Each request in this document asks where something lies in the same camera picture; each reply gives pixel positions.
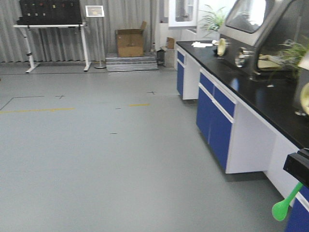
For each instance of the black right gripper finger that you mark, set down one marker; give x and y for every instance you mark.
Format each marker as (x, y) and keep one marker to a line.
(297, 165)

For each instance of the green plastic spoon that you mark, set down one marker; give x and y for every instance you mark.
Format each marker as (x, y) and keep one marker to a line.
(280, 209)

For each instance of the blue white lab bench cabinet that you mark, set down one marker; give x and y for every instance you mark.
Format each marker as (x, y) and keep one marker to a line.
(248, 126)

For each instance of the white glass door cabinet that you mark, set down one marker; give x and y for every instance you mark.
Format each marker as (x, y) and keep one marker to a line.
(178, 14)

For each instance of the green plant on right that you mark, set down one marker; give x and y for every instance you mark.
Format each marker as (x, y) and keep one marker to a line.
(288, 59)

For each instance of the steel glove box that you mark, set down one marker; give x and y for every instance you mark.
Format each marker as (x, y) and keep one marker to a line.
(254, 29)

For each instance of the white paper on counter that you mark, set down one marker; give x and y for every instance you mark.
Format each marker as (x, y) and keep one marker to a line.
(201, 45)

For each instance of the potted green plant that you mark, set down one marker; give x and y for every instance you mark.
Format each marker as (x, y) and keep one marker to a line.
(212, 20)

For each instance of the small steel trash bin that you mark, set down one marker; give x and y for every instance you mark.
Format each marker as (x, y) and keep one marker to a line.
(160, 56)

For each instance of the small cardboard box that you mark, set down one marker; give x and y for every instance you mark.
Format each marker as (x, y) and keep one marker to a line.
(170, 43)

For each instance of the metal grating ramp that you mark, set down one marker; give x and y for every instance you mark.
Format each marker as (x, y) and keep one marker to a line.
(146, 63)

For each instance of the large cardboard box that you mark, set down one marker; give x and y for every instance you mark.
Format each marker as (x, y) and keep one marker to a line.
(130, 41)

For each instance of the sign on pole stand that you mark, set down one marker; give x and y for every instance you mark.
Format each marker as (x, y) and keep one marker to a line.
(97, 12)

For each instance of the grey pleated curtain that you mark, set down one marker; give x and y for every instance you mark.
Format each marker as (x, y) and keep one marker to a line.
(119, 14)

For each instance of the white standing desk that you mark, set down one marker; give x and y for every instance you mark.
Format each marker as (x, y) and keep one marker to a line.
(61, 39)

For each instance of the black equipment panel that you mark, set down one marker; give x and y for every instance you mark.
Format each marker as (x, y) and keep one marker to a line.
(50, 12)

